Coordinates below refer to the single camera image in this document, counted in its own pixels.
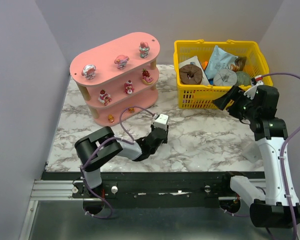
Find pink flower-ring bunny toy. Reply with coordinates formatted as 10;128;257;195
139;41;150;59

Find light blue snack bag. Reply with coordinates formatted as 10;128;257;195
205;45;239;80

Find yellow plastic basket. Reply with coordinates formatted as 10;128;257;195
173;39;269;109

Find green round cake pack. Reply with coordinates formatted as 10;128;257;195
236;71;251;86

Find pink three-tier shelf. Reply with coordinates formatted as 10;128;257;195
69;32;160;127

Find pink wide-eared toy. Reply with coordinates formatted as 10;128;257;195
114;54;130;70

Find pink white hooded toy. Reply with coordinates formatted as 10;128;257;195
81;64;97;80

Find white flat packet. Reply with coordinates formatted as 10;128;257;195
178;56;202;70

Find red white bow toy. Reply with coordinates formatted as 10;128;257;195
98;89;112;106

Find orange bear toy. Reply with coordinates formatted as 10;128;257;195
108;114;115;123
128;107;135;113

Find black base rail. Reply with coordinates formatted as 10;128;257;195
30;172;237;212

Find grey round cake pack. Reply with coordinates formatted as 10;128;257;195
213;68;238;87

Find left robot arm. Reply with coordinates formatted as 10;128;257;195
74;123;169;193

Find strawberry donut toy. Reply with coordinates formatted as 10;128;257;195
141;68;154;85

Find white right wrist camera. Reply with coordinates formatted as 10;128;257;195
243;75;264;100

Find pink strawberry bear toy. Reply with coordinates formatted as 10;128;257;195
124;80;134;95

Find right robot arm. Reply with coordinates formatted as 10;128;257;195
213;85;300;229

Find brown round cake pack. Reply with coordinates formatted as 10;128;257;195
179;64;203;85

